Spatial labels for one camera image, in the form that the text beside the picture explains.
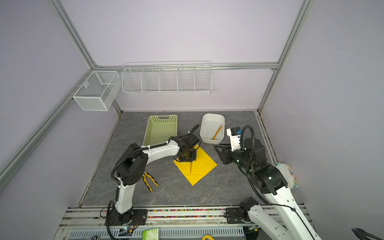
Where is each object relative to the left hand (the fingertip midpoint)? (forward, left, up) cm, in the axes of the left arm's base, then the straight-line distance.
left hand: (193, 161), depth 92 cm
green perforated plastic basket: (+27, +24, -1) cm, 36 cm away
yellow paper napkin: (-4, -4, -3) cm, 6 cm away
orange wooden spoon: (-3, +2, -2) cm, 4 cm away
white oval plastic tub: (+25, -15, -1) cm, 29 cm away
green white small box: (-35, +21, +1) cm, 41 cm away
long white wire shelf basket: (+54, +14, +24) cm, 61 cm away
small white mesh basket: (+42, +60, +24) cm, 77 cm away
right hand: (-7, -12, +28) cm, 31 cm away
